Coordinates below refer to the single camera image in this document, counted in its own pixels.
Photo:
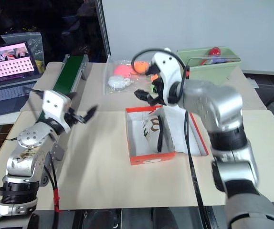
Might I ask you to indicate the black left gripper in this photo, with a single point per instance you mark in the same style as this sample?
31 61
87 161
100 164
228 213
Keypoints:
73 118

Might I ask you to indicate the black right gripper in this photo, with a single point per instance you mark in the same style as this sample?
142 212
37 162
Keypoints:
159 95

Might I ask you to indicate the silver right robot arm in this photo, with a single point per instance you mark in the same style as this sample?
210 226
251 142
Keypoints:
213 100

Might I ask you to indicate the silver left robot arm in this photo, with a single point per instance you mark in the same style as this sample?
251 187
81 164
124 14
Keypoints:
29 140

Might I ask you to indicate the orange cardboard shoebox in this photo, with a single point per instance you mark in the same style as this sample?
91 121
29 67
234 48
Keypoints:
151 158

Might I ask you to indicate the orange ball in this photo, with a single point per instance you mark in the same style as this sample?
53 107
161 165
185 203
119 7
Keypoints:
141 66

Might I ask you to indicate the pink ball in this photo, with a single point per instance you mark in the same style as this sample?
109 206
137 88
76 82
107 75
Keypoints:
122 71

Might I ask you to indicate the white round toy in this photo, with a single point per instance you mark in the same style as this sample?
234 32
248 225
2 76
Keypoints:
116 82

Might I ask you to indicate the green conveyor belt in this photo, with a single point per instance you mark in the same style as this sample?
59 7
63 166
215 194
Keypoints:
67 76

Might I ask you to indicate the clear plastic toy bag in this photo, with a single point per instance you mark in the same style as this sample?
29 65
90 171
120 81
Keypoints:
118 62

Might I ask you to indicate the white shoe with black trim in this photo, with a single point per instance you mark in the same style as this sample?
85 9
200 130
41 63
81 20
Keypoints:
151 133

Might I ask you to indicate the light green plastic bin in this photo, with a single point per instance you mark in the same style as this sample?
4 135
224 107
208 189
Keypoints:
211 71

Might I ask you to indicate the purple and red toy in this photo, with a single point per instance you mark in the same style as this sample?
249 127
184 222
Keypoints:
214 60

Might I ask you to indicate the clear zip plastic bag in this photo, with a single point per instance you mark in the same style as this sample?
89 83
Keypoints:
35 44

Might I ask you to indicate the open laptop computer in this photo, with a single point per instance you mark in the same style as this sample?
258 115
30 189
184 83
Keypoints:
5 71

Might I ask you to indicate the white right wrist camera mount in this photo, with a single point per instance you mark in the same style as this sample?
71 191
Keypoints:
166 69

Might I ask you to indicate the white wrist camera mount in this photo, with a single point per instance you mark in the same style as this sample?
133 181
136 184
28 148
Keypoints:
166 69
55 105

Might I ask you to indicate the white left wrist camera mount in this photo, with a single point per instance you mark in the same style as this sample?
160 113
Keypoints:
55 105

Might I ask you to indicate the aluminium profile post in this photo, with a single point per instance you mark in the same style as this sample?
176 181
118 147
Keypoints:
103 28

